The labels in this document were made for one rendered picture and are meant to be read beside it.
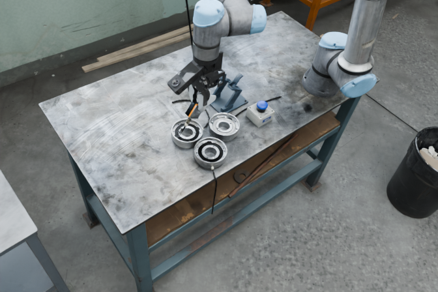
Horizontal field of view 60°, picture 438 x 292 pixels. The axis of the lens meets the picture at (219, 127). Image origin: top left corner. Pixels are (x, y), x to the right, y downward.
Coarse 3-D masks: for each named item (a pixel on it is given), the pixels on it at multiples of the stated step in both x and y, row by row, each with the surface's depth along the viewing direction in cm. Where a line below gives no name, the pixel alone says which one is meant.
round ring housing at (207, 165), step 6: (204, 138) 124; (210, 138) 125; (216, 138) 125; (198, 144) 124; (222, 144) 124; (204, 150) 123; (210, 150) 125; (216, 150) 123; (198, 156) 119; (204, 156) 121; (216, 156) 121; (222, 156) 122; (198, 162) 120; (204, 162) 118; (210, 162) 118; (216, 162) 118; (222, 162) 121; (210, 168) 121
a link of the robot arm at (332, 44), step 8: (336, 32) 140; (328, 40) 135; (336, 40) 135; (344, 40) 135; (320, 48) 139; (328, 48) 135; (336, 48) 133; (344, 48) 133; (320, 56) 140; (328, 56) 136; (336, 56) 133; (320, 64) 141; (328, 64) 136
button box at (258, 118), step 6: (252, 108) 135; (258, 108) 135; (270, 108) 136; (246, 114) 138; (252, 114) 134; (258, 114) 133; (264, 114) 134; (270, 114) 134; (252, 120) 136; (258, 120) 133; (264, 120) 134; (270, 120) 138; (258, 126) 135
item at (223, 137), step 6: (216, 114) 132; (222, 114) 133; (228, 114) 133; (210, 120) 130; (222, 120) 132; (234, 120) 133; (210, 126) 128; (216, 126) 130; (222, 126) 134; (228, 126) 132; (210, 132) 129; (216, 132) 127; (222, 132) 129; (234, 132) 127; (222, 138) 127; (228, 138) 128
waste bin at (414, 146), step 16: (432, 128) 197; (416, 144) 188; (432, 144) 204; (416, 160) 187; (400, 176) 203; (416, 176) 189; (432, 176) 182; (400, 192) 204; (416, 192) 194; (432, 192) 188; (400, 208) 209; (416, 208) 202; (432, 208) 199
